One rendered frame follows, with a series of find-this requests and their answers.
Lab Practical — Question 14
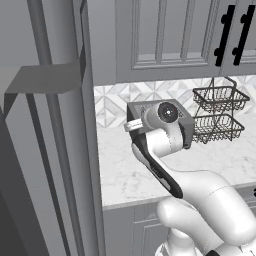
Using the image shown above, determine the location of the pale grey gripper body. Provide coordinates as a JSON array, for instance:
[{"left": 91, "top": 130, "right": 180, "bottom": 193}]
[{"left": 123, "top": 119, "right": 145, "bottom": 133}]

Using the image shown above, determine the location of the wide grey upper cupboard door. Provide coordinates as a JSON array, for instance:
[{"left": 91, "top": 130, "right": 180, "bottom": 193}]
[{"left": 115, "top": 0, "right": 223, "bottom": 85}]

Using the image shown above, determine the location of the grey lower cupboard door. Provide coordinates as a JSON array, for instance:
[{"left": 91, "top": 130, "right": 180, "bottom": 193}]
[{"left": 132, "top": 202, "right": 172, "bottom": 256}]

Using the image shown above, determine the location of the grey fridge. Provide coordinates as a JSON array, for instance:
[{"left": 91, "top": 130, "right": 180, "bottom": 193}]
[{"left": 0, "top": 0, "right": 105, "bottom": 256}]

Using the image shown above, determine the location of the narrow grey upper cupboard door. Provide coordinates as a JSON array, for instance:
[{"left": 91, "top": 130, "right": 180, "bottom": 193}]
[{"left": 219, "top": 0, "right": 256, "bottom": 78}]

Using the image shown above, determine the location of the grey drawer front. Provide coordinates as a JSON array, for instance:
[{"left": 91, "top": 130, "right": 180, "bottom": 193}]
[{"left": 233, "top": 185, "right": 256, "bottom": 218}]

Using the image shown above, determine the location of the grey fridge handle bar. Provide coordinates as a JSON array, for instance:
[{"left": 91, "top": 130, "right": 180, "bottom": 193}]
[{"left": 26, "top": 0, "right": 86, "bottom": 256}]

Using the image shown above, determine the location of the black wire basket stand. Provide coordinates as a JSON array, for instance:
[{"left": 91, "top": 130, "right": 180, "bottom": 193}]
[{"left": 191, "top": 76, "right": 251, "bottom": 145}]

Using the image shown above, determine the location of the black cupboard handle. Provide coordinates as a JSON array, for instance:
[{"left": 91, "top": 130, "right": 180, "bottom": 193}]
[
  {"left": 231, "top": 4, "right": 256, "bottom": 67},
  {"left": 213, "top": 4, "right": 236, "bottom": 67}
]

